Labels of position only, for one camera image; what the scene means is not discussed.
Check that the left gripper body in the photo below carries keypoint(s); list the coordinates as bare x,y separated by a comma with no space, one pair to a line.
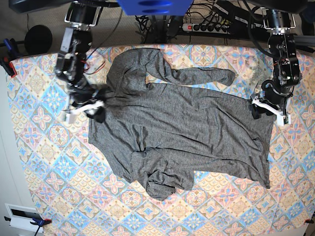
273,100

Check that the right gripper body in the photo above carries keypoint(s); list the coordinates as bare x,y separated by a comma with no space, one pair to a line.
89,100

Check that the grey t-shirt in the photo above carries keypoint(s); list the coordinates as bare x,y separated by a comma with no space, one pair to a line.
159,126

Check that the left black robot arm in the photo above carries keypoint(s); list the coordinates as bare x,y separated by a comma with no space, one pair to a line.
282,49

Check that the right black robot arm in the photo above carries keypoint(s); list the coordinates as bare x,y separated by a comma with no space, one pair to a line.
72,59

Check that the black round stool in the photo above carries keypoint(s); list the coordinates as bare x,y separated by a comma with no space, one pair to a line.
38,40

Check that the red blue table clamp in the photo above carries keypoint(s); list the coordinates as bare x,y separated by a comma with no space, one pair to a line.
12,54

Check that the patterned colourful tablecloth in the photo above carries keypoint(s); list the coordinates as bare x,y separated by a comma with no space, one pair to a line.
72,184

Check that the black power strip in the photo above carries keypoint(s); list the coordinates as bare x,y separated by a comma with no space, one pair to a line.
206,28

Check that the orange blue corner clamp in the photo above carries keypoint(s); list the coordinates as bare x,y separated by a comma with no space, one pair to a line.
39,223

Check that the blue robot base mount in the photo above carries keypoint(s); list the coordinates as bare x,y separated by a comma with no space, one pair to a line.
155,7

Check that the white wall outlet box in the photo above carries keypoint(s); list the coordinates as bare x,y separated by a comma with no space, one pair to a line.
21,211

